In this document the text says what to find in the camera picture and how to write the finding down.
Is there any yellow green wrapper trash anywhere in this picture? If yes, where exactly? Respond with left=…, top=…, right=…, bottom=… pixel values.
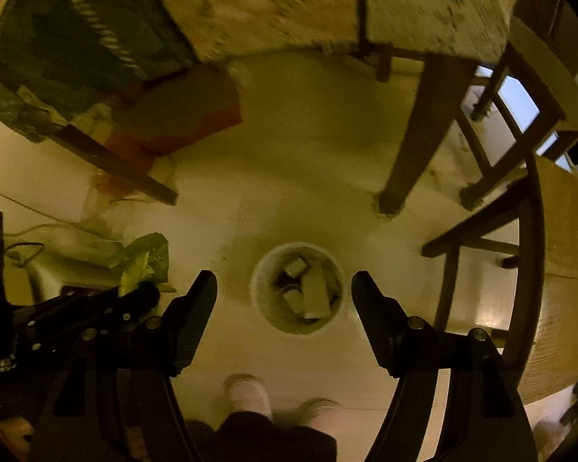
left=109, top=233, right=170, bottom=297

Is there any white round trash bin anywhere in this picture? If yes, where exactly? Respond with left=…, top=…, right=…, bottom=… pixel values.
left=249, top=242, right=346, bottom=337

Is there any dark wooden folding stool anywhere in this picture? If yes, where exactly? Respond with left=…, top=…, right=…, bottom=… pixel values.
left=420, top=43, right=567, bottom=333

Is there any patchwork patterned tablecloth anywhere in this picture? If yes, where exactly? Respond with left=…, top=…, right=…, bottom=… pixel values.
left=0, top=0, right=516, bottom=143

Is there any wooden table leg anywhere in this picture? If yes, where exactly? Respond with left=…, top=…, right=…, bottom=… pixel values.
left=378, top=53, right=479, bottom=216

